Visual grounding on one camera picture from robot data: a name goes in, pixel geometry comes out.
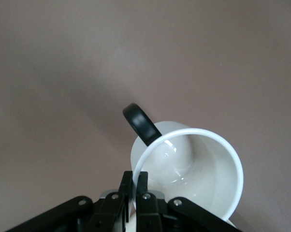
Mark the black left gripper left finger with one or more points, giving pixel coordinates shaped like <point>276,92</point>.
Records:
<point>111,207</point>

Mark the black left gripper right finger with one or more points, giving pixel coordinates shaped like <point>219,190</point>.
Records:
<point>148,207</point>

